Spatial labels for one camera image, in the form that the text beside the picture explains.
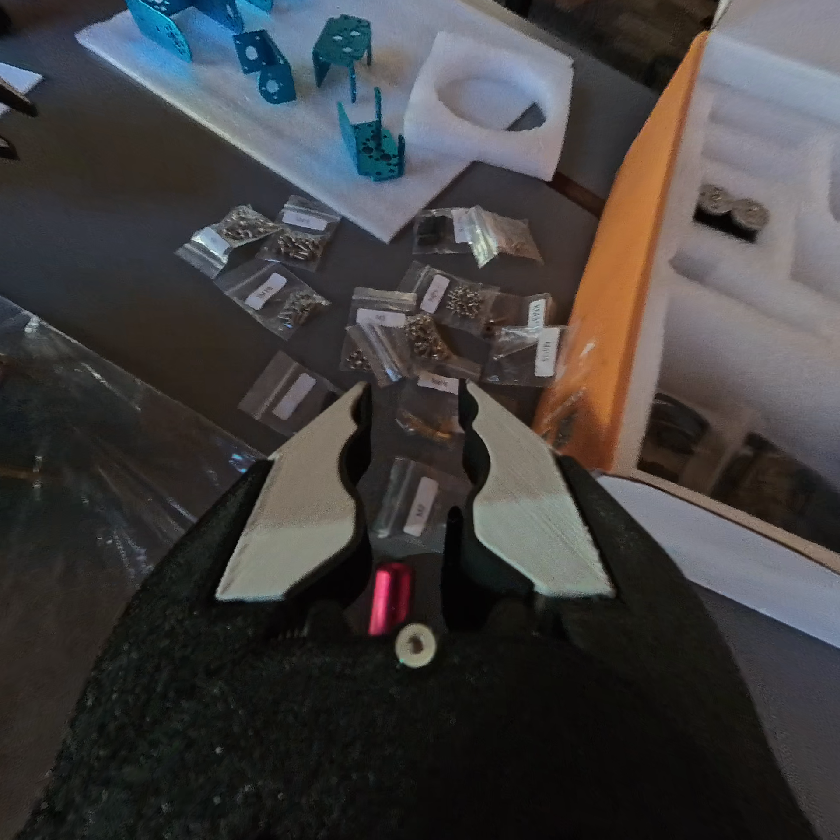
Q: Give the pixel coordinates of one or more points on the orange white cardboard box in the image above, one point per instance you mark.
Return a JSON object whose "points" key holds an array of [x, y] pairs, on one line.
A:
{"points": [[617, 262]]}

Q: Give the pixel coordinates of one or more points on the short blue U bracket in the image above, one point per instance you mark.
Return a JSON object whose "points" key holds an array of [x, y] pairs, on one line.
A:
{"points": [[374, 148]]}

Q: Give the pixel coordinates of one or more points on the large clear plastic bag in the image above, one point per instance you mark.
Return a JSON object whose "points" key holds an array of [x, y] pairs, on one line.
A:
{"points": [[98, 492]]}

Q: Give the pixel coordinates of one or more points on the pile of small parts bags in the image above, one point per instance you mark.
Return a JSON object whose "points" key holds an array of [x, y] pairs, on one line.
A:
{"points": [[394, 315]]}

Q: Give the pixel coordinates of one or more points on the white foam sheet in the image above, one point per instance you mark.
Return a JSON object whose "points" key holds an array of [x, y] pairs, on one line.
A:
{"points": [[262, 131]]}

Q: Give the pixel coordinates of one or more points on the clear screw bag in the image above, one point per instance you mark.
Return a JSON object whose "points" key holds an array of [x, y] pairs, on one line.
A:
{"points": [[407, 499]]}

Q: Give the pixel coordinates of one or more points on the silver metal disc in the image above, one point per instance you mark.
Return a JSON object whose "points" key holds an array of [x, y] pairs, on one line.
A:
{"points": [[748, 220], [714, 200]]}

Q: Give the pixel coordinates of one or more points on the teal multi-hole bracket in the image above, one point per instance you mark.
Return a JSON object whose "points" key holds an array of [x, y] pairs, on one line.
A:
{"points": [[341, 49]]}

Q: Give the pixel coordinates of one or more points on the white foam box insert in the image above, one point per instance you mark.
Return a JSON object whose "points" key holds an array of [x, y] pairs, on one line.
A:
{"points": [[754, 131]]}

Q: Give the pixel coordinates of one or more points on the small blue angled bracket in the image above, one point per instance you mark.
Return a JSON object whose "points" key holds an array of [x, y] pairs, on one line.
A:
{"points": [[269, 85]]}

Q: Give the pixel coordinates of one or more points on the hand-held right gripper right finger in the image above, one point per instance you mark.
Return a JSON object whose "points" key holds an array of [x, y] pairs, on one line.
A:
{"points": [[531, 518]]}

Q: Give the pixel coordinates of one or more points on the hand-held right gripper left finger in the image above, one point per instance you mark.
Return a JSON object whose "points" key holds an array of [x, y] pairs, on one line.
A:
{"points": [[295, 525]]}

